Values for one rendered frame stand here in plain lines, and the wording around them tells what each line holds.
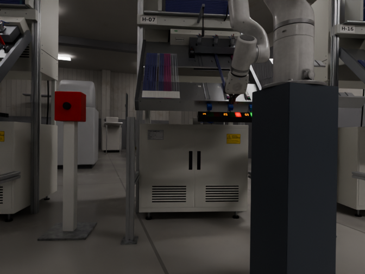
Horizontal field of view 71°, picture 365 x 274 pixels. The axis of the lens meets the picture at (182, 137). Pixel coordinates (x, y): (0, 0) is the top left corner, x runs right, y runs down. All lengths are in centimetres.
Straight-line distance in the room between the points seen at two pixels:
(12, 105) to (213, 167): 889
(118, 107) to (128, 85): 94
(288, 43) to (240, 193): 110
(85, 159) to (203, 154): 289
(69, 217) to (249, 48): 126
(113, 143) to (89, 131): 370
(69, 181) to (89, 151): 274
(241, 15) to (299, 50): 45
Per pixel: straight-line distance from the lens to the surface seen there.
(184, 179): 166
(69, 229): 163
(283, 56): 87
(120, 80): 988
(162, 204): 168
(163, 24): 195
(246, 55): 116
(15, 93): 1007
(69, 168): 155
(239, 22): 124
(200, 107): 135
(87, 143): 428
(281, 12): 92
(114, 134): 792
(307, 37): 89
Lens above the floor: 55
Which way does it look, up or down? level
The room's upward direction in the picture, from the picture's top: 1 degrees clockwise
